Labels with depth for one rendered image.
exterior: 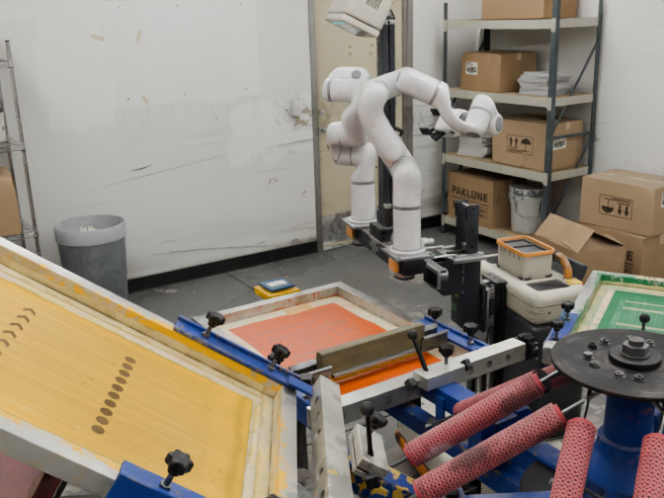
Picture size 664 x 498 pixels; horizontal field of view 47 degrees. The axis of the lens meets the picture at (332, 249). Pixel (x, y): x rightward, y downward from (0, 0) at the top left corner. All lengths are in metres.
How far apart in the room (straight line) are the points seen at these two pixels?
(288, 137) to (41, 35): 1.96
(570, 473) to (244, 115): 4.91
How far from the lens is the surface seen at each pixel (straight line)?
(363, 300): 2.66
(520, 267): 3.10
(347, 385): 2.15
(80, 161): 5.57
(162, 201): 5.80
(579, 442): 1.40
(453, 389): 1.95
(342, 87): 2.83
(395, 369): 2.24
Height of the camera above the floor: 1.94
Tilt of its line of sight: 17 degrees down
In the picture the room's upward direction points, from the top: 2 degrees counter-clockwise
